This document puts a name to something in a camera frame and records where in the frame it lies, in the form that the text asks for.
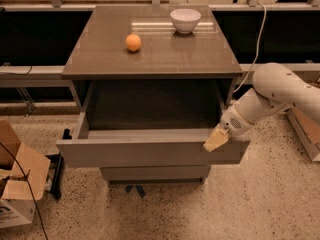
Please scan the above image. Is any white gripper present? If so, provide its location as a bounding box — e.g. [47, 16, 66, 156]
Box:
[203, 105, 253, 152]

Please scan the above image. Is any grey top drawer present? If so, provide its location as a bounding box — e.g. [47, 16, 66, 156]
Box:
[57, 79, 249, 168]

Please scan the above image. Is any grey drawer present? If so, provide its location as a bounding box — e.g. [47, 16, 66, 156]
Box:
[57, 79, 249, 168]
[100, 165, 211, 181]

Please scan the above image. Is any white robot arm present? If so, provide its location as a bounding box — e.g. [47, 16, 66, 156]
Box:
[203, 63, 320, 152]

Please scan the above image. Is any grey drawer cabinet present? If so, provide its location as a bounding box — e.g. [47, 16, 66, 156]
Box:
[62, 5, 242, 184]

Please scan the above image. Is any grey bottom drawer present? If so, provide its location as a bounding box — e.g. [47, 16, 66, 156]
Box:
[100, 165, 211, 181]

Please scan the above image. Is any open cardboard box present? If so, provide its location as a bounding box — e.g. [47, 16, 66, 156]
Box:
[0, 120, 50, 228]

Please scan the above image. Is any white ceramic bowl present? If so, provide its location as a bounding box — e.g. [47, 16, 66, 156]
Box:
[170, 9, 201, 34]

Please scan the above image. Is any orange fruit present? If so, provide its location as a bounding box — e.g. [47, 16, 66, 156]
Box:
[125, 34, 141, 52]

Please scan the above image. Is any black metal stand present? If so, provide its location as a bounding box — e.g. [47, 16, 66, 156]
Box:
[47, 153, 64, 200]

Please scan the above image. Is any white hanging cable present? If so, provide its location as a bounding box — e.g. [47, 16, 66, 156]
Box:
[233, 2, 268, 94]

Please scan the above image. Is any black floor cable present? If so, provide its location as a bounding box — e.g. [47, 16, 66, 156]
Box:
[0, 139, 50, 240]

